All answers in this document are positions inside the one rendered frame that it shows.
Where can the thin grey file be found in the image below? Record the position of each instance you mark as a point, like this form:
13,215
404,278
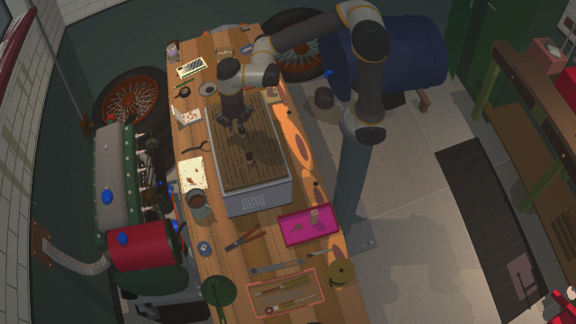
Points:
294,299

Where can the green pencil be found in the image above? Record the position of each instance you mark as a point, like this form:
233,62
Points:
183,83

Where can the grey spanner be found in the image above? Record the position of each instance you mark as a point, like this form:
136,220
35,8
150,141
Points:
279,267

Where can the red vice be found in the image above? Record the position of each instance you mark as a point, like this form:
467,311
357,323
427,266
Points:
562,308

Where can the white open booklet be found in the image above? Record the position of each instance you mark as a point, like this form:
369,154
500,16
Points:
189,117

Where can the black pull knob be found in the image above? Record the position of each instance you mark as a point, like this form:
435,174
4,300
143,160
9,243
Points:
241,131

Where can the brown block on yellow pad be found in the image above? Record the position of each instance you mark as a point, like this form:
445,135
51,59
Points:
272,95

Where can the olive round reel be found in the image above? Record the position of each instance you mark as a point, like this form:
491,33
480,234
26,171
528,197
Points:
340,272

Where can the red ringed tool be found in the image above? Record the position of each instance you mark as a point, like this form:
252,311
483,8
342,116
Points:
276,308

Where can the pink rimmed tool tray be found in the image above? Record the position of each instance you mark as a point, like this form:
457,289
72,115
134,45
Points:
315,288

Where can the grey switch panel box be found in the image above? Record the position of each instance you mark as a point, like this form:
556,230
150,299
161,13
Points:
252,180

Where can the black floor mat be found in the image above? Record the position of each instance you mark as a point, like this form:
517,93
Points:
486,216

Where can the brown wooden bench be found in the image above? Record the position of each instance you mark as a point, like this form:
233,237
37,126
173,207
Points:
540,148

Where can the red box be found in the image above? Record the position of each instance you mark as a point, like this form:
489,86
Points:
568,90

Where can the stained cream rag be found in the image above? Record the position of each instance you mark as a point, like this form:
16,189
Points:
192,174

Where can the grey mug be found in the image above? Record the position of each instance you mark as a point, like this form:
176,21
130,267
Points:
197,202

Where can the red cylinder tank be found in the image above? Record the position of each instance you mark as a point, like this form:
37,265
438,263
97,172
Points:
141,245

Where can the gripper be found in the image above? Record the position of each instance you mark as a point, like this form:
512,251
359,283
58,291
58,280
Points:
232,107

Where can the small wooden box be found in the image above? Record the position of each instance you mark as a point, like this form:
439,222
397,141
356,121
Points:
224,52

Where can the pink tissue box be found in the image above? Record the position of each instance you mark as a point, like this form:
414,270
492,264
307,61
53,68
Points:
546,56

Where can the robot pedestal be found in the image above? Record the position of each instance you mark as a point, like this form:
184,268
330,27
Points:
353,180

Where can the grey round disc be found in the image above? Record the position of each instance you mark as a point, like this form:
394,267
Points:
203,89

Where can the brown wall plate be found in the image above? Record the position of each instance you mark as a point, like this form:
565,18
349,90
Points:
38,238

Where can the grey slanted pole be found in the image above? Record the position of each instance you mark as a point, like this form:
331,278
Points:
58,67

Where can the brown key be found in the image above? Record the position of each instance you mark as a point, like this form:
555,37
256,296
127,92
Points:
295,228

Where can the small black pot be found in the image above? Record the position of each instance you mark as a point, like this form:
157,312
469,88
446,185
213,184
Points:
324,98

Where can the black tape roll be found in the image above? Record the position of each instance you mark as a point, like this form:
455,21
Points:
182,92

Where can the pink job tray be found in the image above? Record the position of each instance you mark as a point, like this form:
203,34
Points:
310,229

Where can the grey engine stand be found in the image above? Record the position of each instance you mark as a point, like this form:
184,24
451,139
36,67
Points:
180,310

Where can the glass jar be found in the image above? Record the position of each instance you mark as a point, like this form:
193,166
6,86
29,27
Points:
173,53

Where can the brown ignition switch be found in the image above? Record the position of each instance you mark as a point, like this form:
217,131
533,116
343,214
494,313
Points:
249,159

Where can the green cupboard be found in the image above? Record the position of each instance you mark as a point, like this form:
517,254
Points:
486,40

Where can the spoked wheel with tyre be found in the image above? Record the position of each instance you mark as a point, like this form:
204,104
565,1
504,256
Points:
130,96
297,60

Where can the small blue tin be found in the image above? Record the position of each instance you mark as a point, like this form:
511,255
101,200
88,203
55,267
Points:
204,249

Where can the dark blue drum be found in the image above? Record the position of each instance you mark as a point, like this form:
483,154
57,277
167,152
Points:
418,54

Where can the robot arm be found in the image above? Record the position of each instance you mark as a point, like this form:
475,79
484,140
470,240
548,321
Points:
369,67

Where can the green engine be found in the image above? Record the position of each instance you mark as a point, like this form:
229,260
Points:
112,171

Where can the wooden key post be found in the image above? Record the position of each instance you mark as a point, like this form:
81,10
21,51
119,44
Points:
313,216

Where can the black pliers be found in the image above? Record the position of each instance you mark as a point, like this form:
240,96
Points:
195,148

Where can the small grey tool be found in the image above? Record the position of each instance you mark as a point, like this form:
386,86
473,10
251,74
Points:
319,253

